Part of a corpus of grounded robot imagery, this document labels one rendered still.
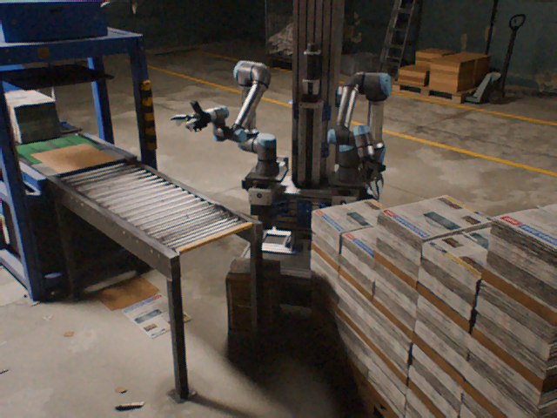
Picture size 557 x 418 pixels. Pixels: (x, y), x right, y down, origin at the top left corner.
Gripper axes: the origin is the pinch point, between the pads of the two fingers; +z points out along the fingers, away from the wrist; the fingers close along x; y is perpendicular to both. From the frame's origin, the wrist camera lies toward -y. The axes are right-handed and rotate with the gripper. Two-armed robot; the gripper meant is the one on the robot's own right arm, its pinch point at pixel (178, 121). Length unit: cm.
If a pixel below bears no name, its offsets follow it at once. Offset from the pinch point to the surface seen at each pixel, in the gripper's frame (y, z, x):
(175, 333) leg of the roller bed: 78, 51, -56
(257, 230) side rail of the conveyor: 39, 1, -59
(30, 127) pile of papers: 55, -3, 150
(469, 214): -4, -20, -152
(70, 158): 58, 1, 99
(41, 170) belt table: 57, 25, 93
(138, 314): 126, 19, 11
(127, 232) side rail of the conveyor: 43, 45, -14
